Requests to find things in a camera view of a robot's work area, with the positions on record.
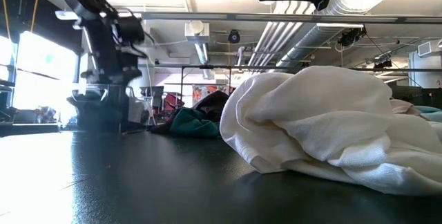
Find pale pink towel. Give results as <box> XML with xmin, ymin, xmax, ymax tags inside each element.
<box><xmin>389</xmin><ymin>98</ymin><xmax>421</xmax><ymax>117</ymax></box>

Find light blue towel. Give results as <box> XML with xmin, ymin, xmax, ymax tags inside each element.
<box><xmin>412</xmin><ymin>105</ymin><xmax>442</xmax><ymax>124</ymax></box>

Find floral patterned poster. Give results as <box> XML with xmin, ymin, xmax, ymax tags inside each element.
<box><xmin>191</xmin><ymin>84</ymin><xmax>231</xmax><ymax>106</ymax></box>

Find black metal rig frame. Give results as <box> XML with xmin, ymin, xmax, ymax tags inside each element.
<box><xmin>136</xmin><ymin>64</ymin><xmax>442</xmax><ymax>114</ymax></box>

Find black aluminium table frame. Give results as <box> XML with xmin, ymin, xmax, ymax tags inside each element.
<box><xmin>0</xmin><ymin>122</ymin><xmax>70</xmax><ymax>138</ymax></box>

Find thin white hanging cable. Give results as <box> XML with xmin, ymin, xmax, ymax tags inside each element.
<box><xmin>143</xmin><ymin>42</ymin><xmax>155</xmax><ymax>124</ymax></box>

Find small black ceiling device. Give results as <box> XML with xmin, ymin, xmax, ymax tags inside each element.
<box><xmin>374</xmin><ymin>55</ymin><xmax>394</xmax><ymax>70</ymax></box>

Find white wall vent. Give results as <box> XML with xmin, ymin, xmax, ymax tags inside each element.
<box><xmin>416</xmin><ymin>40</ymin><xmax>433</xmax><ymax>57</ymax></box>

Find white ceiling pipes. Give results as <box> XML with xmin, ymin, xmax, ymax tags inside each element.
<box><xmin>247</xmin><ymin>1</ymin><xmax>320</xmax><ymax>68</ymax></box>

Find clear plastic bin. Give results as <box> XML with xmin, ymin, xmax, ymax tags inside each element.
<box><xmin>66</xmin><ymin>82</ymin><xmax>150</xmax><ymax>134</ymax></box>

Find silver ventilation duct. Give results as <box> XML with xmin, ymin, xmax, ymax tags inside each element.
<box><xmin>274</xmin><ymin>0</ymin><xmax>401</xmax><ymax>73</ymax></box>

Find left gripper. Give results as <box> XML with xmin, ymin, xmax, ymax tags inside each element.
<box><xmin>79</xmin><ymin>15</ymin><xmax>143</xmax><ymax>86</ymax></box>

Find aluminium overhead frame beam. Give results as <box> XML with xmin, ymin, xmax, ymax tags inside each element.
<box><xmin>54</xmin><ymin>9</ymin><xmax>442</xmax><ymax>24</ymax></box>

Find black overhead camera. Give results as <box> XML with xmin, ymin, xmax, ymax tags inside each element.
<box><xmin>227</xmin><ymin>29</ymin><xmax>242</xmax><ymax>45</ymax></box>

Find white towel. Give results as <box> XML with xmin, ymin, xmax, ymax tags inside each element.
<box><xmin>219</xmin><ymin>65</ymin><xmax>442</xmax><ymax>197</ymax></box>

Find yellow hanging cable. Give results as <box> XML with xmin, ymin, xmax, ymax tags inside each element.
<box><xmin>0</xmin><ymin>0</ymin><xmax>12</xmax><ymax>40</ymax></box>
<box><xmin>29</xmin><ymin>0</ymin><xmax>43</xmax><ymax>33</ymax></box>

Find black towel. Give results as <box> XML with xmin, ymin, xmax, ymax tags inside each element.
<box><xmin>148</xmin><ymin>90</ymin><xmax>231</xmax><ymax>136</ymax></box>

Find black ceiling-mounted device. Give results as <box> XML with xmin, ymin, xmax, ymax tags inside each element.
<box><xmin>337</xmin><ymin>26</ymin><xmax>367</xmax><ymax>48</ymax></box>

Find white ceiling box unit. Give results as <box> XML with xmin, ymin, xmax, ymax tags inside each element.
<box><xmin>184</xmin><ymin>19</ymin><xmax>211</xmax><ymax>44</ymax></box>

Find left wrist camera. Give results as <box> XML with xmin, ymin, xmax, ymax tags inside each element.
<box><xmin>115</xmin><ymin>15</ymin><xmax>146</xmax><ymax>47</ymax></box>

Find large bright window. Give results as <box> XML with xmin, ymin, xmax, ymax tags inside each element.
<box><xmin>0</xmin><ymin>30</ymin><xmax>79</xmax><ymax>125</ymax></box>

